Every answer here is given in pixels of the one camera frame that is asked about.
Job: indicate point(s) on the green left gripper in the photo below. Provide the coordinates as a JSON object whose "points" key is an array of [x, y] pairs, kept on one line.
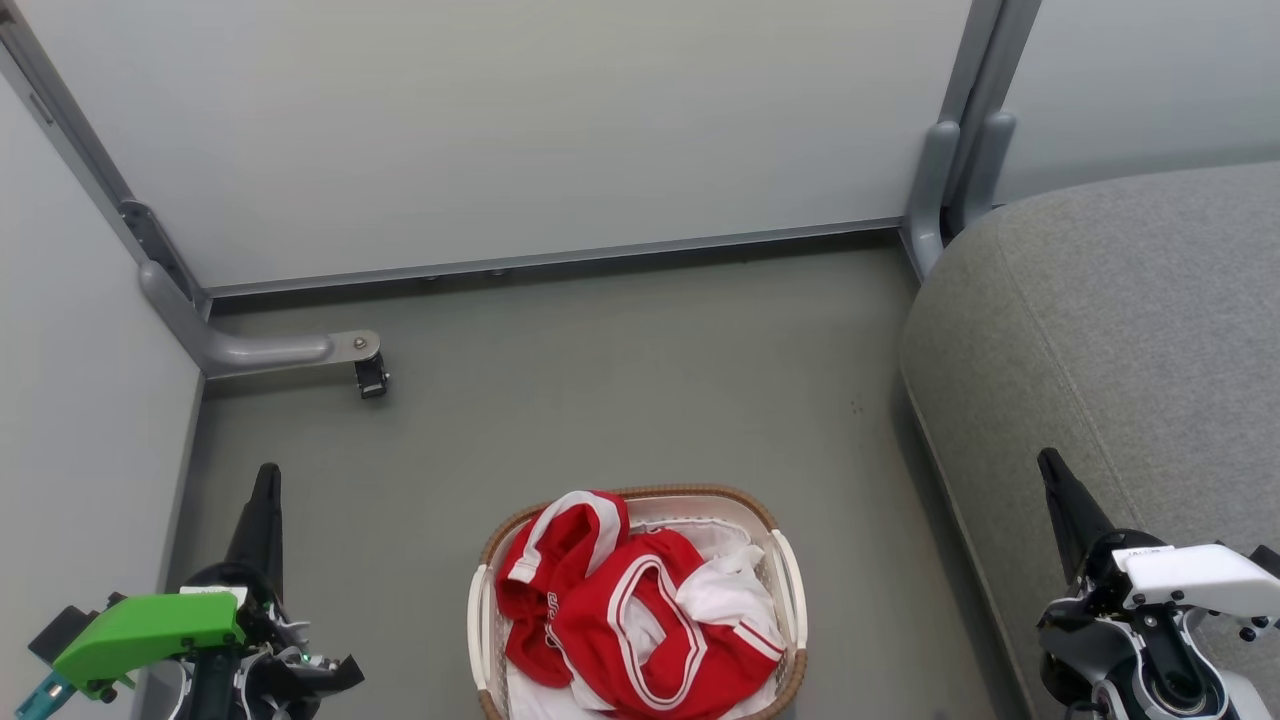
{"points": [[150, 630]]}

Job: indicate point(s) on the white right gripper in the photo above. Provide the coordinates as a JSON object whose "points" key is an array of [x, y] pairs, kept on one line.
{"points": [[1200, 575]]}

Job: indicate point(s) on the red white-striped sports garment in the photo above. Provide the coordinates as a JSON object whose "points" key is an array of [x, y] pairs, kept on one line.
{"points": [[570, 545]]}

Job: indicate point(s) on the grey fabric sofa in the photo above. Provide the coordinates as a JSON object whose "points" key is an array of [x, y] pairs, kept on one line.
{"points": [[1100, 330]]}

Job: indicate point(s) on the white cloth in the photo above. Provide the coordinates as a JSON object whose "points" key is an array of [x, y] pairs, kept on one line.
{"points": [[725, 590]]}

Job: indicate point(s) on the grey partition foot with caster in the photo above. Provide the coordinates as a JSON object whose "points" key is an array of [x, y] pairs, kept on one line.
{"points": [[260, 350]]}

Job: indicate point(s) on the black caster wheel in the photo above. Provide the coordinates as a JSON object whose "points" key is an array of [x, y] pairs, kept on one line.
{"points": [[372, 378]]}

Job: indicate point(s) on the white wicker laundry basket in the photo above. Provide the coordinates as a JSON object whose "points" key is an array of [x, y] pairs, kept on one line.
{"points": [[790, 590]]}

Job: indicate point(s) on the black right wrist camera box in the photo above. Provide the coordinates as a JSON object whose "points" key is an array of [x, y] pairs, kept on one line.
{"points": [[1266, 562]]}

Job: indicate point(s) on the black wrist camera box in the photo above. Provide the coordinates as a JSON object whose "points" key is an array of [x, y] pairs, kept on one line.
{"points": [[1266, 562], [62, 632]]}

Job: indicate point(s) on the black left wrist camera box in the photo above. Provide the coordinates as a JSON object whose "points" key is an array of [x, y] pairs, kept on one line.
{"points": [[62, 632]]}

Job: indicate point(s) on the grey partition bottom rail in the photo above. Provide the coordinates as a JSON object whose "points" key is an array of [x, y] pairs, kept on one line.
{"points": [[560, 258]]}

